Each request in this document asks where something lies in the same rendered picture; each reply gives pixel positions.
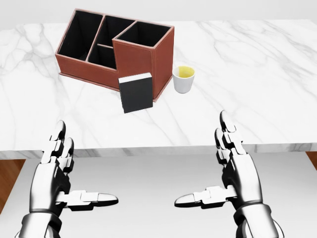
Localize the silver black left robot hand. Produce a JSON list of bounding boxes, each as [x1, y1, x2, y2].
[[29, 120, 119, 214]]

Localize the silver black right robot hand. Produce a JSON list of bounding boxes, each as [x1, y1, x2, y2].
[[174, 110, 264, 212]]

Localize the black book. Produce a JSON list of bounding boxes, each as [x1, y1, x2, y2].
[[117, 72, 154, 114]]

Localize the red-brown desk caddy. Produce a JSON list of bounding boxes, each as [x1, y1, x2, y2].
[[54, 8, 175, 103]]

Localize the white cup with yellow inside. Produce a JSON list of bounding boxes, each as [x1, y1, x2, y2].
[[172, 65, 197, 95]]

